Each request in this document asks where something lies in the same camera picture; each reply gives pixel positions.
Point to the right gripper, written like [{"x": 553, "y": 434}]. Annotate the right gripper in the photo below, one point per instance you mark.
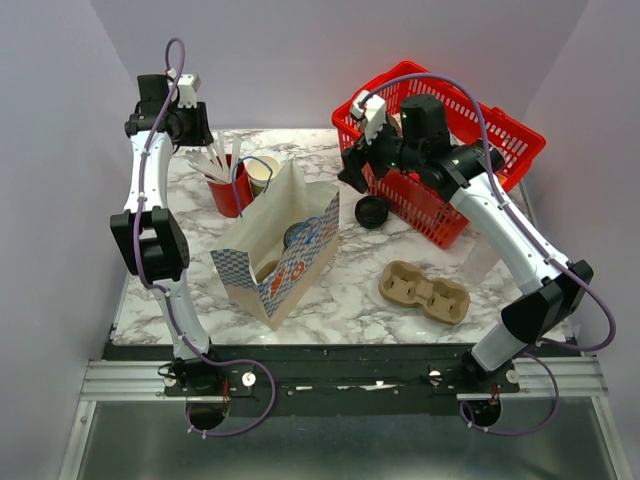
[{"x": 352, "y": 162}]

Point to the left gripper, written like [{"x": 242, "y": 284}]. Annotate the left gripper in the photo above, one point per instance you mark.
[{"x": 201, "y": 134}]

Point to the paper takeout bag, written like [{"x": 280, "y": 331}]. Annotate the paper takeout bag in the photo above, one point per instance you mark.
[{"x": 293, "y": 221}]

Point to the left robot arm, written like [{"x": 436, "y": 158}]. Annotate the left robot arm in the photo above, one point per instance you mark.
[{"x": 166, "y": 118}]

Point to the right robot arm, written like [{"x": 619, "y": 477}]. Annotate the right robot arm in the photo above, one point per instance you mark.
[{"x": 551, "y": 285}]

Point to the black coffee can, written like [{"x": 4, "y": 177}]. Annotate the black coffee can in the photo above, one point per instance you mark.
[{"x": 495, "y": 154}]

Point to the white straws bundle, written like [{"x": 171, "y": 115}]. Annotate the white straws bundle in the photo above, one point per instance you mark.
[{"x": 212, "y": 162}]

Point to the stack of black lids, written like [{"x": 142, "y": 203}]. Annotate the stack of black lids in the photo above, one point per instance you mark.
[{"x": 371, "y": 212}]

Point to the red plastic basket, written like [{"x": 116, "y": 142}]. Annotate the red plastic basket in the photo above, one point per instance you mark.
[{"x": 439, "y": 121}]

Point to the red ribbed cup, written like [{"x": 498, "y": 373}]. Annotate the red ribbed cup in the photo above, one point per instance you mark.
[{"x": 228, "y": 197}]

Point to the clear plastic bottle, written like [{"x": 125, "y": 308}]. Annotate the clear plastic bottle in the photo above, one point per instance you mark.
[{"x": 479, "y": 262}]

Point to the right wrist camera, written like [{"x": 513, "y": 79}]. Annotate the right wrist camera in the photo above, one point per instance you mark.
[{"x": 369, "y": 110}]

